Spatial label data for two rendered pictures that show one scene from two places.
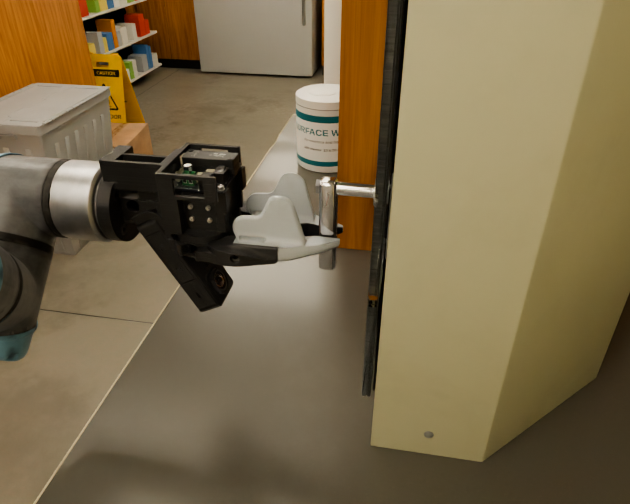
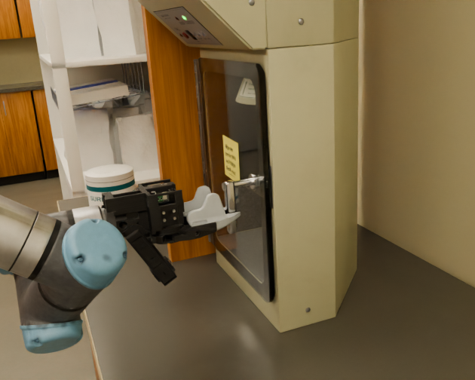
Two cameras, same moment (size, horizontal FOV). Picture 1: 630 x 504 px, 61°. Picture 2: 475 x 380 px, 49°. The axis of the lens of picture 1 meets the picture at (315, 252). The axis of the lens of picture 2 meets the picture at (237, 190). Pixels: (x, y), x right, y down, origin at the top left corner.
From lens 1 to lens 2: 0.49 m
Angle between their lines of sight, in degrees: 32
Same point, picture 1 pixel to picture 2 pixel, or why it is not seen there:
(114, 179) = (114, 209)
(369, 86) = (178, 148)
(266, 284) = (147, 293)
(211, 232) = (176, 225)
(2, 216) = not seen: hidden behind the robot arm
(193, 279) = (161, 262)
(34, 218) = not seen: hidden behind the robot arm
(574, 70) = (330, 105)
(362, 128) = (178, 175)
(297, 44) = not seen: outside the picture
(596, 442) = (375, 291)
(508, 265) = (325, 194)
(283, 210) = (215, 200)
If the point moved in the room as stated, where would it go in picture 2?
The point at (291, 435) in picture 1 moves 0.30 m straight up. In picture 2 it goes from (235, 346) to (223, 172)
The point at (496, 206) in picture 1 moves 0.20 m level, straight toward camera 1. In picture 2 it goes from (315, 167) to (369, 207)
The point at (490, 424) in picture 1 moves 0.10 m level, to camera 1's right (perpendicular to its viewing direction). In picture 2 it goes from (334, 289) to (375, 272)
